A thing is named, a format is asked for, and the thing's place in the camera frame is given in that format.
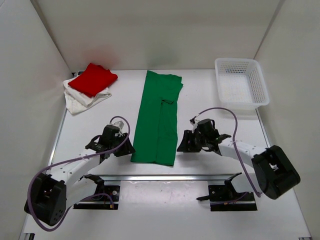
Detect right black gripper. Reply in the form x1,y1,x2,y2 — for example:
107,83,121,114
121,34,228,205
177,130,209,153

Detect green t shirt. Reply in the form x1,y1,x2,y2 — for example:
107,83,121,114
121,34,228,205
130,70,183,167

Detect white t shirt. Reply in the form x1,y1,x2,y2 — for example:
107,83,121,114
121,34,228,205
63,77,112,115

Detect red t shirt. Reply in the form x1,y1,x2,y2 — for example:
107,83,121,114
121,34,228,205
68,63,118,98

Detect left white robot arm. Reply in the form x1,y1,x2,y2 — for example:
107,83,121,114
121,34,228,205
24,120,135,232

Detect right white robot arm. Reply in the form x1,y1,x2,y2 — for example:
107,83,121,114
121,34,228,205
177,118,301,200

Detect white plastic basket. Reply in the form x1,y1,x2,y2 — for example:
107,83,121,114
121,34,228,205
214,58,270,111

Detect aluminium rail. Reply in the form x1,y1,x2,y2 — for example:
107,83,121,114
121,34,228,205
100,174,232,182

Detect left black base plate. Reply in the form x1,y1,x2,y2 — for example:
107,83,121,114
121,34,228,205
73,182,121,211

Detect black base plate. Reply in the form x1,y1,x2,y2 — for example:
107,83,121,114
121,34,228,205
196,185,258,212
73,182,121,211

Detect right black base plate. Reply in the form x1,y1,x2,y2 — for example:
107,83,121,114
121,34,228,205
196,185,258,212

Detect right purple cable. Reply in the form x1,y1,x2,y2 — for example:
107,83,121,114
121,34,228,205
189,107,262,198

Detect purple cable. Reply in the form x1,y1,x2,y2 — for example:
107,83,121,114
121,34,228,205
189,107,262,198
27,115,132,232

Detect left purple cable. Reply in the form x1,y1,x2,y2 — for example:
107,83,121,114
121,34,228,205
27,115,132,232

